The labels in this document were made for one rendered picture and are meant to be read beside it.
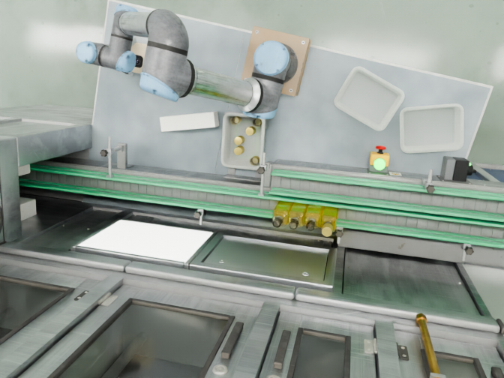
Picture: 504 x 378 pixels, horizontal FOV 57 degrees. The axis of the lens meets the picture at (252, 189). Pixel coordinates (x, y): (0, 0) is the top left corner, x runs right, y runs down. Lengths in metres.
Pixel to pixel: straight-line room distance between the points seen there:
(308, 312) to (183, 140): 1.00
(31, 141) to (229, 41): 0.86
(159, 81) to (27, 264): 0.76
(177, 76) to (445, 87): 1.05
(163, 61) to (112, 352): 0.77
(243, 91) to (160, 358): 0.85
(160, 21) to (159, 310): 0.81
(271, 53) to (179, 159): 0.71
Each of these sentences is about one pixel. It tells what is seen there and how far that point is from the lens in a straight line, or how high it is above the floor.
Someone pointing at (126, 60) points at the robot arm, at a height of 1.13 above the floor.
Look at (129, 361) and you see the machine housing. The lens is 1.19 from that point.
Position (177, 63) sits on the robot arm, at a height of 1.39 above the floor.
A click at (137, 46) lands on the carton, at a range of 2.04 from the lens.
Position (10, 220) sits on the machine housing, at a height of 1.30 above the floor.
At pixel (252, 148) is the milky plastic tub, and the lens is 1.95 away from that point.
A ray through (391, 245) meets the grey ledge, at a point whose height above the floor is 0.88.
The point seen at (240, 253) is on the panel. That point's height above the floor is 1.15.
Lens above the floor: 2.66
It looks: 72 degrees down
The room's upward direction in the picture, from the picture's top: 136 degrees counter-clockwise
